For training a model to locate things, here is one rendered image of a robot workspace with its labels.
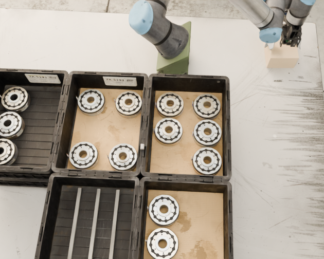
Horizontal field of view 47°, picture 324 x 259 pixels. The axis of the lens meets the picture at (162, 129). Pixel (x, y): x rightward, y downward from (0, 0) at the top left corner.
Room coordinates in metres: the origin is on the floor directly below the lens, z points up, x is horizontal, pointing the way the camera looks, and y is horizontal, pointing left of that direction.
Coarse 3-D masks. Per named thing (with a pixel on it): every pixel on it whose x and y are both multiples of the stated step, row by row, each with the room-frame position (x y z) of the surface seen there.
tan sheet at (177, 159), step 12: (156, 96) 0.71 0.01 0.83; (192, 96) 0.70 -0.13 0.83; (216, 96) 0.70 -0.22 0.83; (156, 108) 0.66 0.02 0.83; (192, 108) 0.65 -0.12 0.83; (156, 120) 0.61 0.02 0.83; (180, 120) 0.60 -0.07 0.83; (192, 120) 0.60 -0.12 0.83; (216, 120) 0.59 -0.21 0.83; (168, 132) 0.56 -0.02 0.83; (156, 144) 0.51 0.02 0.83; (180, 144) 0.50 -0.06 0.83; (192, 144) 0.50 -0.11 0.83; (156, 156) 0.46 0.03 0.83; (168, 156) 0.46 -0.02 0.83; (180, 156) 0.46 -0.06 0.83; (156, 168) 0.42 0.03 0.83; (168, 168) 0.41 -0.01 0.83; (180, 168) 0.41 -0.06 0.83; (192, 168) 0.41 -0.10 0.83
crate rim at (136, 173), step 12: (72, 72) 0.78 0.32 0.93; (84, 72) 0.78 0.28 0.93; (96, 72) 0.77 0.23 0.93; (108, 72) 0.77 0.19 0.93; (120, 72) 0.77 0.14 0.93; (132, 72) 0.76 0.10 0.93; (144, 84) 0.71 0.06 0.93; (144, 96) 0.67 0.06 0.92; (144, 108) 0.61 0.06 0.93; (60, 120) 0.58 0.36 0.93; (144, 120) 0.56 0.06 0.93; (60, 132) 0.54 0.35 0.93
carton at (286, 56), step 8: (280, 40) 0.99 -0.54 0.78; (264, 48) 1.00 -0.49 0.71; (280, 48) 0.94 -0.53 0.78; (288, 48) 0.94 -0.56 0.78; (296, 48) 0.94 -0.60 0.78; (272, 56) 0.90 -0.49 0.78; (280, 56) 0.90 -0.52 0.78; (288, 56) 0.90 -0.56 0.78; (296, 56) 0.90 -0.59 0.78; (272, 64) 0.89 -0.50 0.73; (280, 64) 0.89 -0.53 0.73; (288, 64) 0.89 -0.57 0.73
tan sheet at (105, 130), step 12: (108, 96) 0.73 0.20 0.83; (108, 108) 0.67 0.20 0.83; (84, 120) 0.63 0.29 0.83; (96, 120) 0.62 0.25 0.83; (108, 120) 0.62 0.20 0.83; (120, 120) 0.62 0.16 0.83; (132, 120) 0.61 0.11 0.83; (84, 132) 0.58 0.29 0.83; (96, 132) 0.57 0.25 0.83; (108, 132) 0.57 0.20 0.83; (120, 132) 0.57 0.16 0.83; (132, 132) 0.56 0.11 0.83; (72, 144) 0.53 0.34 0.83; (96, 144) 0.52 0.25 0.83; (108, 144) 0.52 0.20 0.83; (132, 144) 0.51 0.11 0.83; (84, 156) 0.48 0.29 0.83; (72, 168) 0.44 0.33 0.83; (96, 168) 0.43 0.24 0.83; (108, 168) 0.43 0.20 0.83
